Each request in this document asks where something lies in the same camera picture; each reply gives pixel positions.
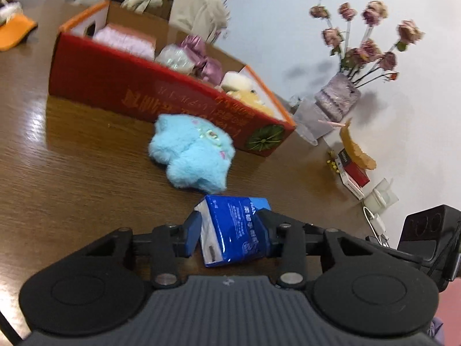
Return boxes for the white flat box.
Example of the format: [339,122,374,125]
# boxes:
[335,159,365,201]

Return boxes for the beige coat on chair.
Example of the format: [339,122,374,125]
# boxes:
[122,0,230,42]

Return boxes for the orange pouch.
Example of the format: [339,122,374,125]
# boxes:
[0,13,37,52]

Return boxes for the pink satin bow cloth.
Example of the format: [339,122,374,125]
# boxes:
[180,35,224,86]

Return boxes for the red cardboard fruit box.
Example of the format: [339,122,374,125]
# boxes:
[48,0,295,156]

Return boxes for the yellow white plush toy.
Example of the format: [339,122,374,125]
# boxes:
[220,71,273,116]

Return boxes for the light blue plush toy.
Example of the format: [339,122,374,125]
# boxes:
[148,114,235,194]

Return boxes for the red cigarette box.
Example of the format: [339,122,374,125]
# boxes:
[338,149,370,187]

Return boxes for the orange paper cupcake liners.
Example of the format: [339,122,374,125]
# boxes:
[339,119,377,170]

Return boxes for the white power adapter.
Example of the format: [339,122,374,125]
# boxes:
[362,178,399,238]

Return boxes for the clear plastic cotton bag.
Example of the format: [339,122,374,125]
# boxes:
[155,45,195,75]

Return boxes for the clear plastic cup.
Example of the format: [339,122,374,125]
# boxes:
[289,95,334,146]

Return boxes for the lavender fluffy towel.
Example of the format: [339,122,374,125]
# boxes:
[93,24,156,61]

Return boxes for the blue tissue pack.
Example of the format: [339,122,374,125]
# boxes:
[194,195,271,267]

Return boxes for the pink textured vase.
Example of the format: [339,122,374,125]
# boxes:
[315,73,361,123]

